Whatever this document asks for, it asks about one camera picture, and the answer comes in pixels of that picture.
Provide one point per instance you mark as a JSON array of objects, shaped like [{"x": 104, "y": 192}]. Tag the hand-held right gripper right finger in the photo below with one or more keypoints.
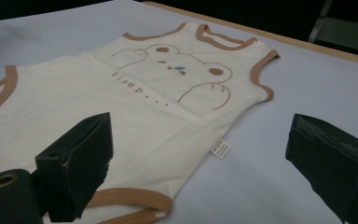
[{"x": 338, "y": 161}]

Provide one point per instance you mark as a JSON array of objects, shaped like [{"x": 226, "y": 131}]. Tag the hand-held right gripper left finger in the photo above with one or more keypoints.
[{"x": 80, "y": 161}]

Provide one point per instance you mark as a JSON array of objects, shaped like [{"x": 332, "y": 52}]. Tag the cream sleeveless baby bodysuit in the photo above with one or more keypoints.
[{"x": 105, "y": 93}]

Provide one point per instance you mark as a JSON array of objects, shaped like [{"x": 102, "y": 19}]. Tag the light blue table mat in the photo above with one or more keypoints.
[{"x": 307, "y": 93}]

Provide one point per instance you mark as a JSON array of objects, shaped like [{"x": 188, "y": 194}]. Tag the grey metal stand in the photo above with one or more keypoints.
[{"x": 348, "y": 34}]

